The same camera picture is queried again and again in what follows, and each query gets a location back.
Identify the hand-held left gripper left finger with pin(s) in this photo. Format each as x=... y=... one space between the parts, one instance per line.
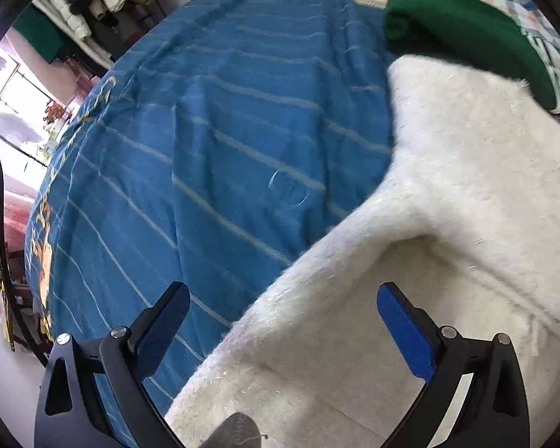
x=161 y=331

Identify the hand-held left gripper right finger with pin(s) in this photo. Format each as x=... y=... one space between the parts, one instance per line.
x=406 y=331

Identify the white fluffy garment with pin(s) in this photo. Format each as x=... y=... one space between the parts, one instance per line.
x=457 y=172

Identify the dark green striped-cuff garment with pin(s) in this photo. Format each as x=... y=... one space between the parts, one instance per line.
x=448 y=23

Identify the blue striped bed sheet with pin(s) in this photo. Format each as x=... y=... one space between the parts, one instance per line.
x=214 y=149

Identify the green coat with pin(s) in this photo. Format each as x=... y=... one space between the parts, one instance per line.
x=37 y=32

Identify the long white coat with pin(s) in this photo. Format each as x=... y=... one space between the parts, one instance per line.
x=67 y=11

